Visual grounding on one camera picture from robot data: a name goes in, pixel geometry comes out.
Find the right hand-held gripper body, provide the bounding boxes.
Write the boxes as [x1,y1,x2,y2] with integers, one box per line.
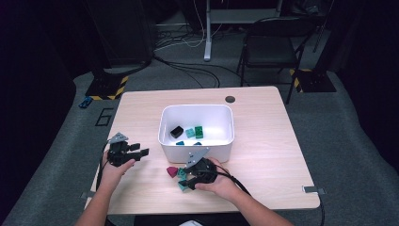
[185,147,219,189]

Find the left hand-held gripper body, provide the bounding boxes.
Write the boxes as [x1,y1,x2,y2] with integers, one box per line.
[107,132,133,168]

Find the black toy block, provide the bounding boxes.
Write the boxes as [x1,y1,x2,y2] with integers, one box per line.
[169,125,184,139]

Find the white plastic bin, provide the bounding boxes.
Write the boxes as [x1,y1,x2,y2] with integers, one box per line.
[157,104,235,165]

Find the person's left hand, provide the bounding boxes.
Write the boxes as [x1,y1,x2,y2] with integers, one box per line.
[98,152,136,187]

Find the person's right hand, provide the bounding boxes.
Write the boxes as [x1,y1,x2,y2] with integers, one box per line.
[196,157,239,202]

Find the person's dark clothing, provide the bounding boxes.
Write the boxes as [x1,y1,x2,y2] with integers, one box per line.
[133,212,252,226]

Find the small blue object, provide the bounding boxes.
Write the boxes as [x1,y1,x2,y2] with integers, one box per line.
[78,95,94,109]

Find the dark curtain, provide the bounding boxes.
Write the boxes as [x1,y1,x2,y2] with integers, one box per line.
[326,0,399,164]
[0,0,78,218]

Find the dark floor stand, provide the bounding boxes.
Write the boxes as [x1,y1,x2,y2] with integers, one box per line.
[84,0,155,76]

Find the black folding chair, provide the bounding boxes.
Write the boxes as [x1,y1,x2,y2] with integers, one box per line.
[236,16,316,105]

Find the left hand-held gripper cable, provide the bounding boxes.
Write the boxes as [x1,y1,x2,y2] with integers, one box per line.
[95,144,111,189]

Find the hand-held gripper cable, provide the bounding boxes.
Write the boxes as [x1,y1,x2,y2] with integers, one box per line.
[215,164,252,197]
[95,144,111,189]

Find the right hand-held gripper cable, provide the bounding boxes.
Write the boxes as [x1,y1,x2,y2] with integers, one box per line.
[215,164,252,197]

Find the black yellow striped base plate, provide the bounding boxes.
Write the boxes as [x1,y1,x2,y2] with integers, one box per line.
[85,73,130,102]
[289,68,337,93]

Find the black floor cables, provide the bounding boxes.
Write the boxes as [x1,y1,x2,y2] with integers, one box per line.
[152,54,221,89]

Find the white desk frame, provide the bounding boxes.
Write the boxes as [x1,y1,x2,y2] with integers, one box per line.
[203,0,283,62]

